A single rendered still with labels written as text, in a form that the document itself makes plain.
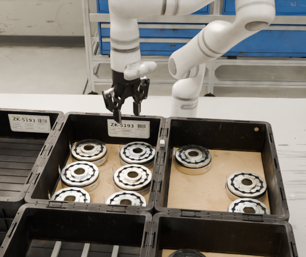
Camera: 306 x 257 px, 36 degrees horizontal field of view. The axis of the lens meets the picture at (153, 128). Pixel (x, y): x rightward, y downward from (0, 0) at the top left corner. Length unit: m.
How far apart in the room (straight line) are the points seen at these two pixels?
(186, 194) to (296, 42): 2.16
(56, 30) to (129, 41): 3.07
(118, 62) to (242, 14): 0.31
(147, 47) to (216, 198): 2.06
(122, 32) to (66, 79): 2.55
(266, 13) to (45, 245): 0.74
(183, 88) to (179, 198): 0.45
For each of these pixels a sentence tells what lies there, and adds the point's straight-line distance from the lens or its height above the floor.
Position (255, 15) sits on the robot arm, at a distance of 1.13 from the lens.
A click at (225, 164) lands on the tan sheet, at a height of 0.83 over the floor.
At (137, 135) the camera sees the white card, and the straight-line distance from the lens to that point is 1.40.
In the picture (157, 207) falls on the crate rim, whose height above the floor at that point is 0.93.
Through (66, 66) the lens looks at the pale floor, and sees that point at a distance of 3.84.
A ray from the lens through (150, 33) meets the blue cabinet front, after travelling 3.15.
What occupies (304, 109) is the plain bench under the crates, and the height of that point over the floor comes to 0.70.
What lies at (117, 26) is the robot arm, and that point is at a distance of 1.13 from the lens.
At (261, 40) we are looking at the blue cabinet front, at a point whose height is 0.44.
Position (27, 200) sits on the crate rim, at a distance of 1.12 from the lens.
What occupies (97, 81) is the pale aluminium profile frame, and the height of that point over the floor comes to 0.12.
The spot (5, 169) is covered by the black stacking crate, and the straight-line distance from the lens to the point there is 1.40.
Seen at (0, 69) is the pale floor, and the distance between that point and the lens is 3.92.
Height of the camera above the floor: 1.66
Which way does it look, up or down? 34 degrees down
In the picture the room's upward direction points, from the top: straight up
